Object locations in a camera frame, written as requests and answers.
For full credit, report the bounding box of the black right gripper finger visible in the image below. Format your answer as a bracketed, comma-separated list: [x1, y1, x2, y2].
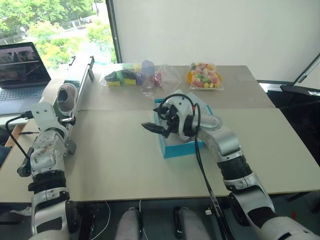
[152, 105, 176, 120]
[140, 121, 169, 138]

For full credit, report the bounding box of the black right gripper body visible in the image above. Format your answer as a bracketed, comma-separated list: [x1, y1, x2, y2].
[166, 109, 186, 137]

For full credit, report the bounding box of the small pink white shoe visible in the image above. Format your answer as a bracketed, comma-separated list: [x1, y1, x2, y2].
[56, 83, 79, 116]

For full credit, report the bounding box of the blue tissue box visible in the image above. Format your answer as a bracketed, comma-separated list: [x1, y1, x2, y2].
[152, 88, 215, 159]

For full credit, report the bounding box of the clear bag with pink items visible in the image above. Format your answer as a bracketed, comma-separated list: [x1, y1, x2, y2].
[153, 63, 182, 90]

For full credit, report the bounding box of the clear bottle with purple cap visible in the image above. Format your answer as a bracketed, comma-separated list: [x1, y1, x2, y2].
[140, 59, 157, 98]

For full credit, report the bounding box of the clear bag of colourful sweets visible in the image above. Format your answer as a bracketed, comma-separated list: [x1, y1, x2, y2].
[185, 62, 225, 91]

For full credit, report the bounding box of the clear bag of sponges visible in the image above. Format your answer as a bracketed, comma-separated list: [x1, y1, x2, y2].
[99, 62, 141, 88]

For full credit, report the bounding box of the grey open laptop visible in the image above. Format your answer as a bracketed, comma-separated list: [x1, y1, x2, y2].
[0, 41, 53, 116]

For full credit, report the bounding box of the black upright bar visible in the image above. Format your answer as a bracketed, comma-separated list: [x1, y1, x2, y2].
[173, 206, 184, 240]

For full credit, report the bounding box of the grey rounded shape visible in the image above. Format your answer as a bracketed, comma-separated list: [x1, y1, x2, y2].
[116, 207, 141, 240]

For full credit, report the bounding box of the black side table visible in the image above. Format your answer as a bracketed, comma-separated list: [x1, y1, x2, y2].
[256, 79, 320, 213]

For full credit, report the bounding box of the grey metal stand pole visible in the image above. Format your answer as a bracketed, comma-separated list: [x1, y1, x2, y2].
[291, 51, 320, 85]

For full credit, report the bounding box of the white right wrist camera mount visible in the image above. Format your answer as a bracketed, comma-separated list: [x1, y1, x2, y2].
[162, 95, 196, 141]

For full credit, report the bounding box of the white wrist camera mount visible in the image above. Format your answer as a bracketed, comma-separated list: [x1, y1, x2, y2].
[30, 101, 69, 136]
[162, 95, 196, 141]

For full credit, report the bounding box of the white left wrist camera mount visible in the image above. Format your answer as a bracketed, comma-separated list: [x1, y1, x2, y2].
[30, 101, 69, 136]

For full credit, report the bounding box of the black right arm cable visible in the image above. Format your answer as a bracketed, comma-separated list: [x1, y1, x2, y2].
[158, 93, 232, 240]

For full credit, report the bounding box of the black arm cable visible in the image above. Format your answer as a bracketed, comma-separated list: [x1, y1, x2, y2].
[158, 93, 232, 240]
[5, 111, 34, 161]

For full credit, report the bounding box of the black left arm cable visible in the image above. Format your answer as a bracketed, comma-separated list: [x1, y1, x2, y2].
[5, 111, 34, 161]

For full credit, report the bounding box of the black window frame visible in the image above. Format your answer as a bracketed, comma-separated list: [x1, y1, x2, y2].
[105, 0, 124, 65]

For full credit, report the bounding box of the thin white cable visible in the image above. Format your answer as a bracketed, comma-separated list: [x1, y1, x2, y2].
[102, 199, 112, 240]

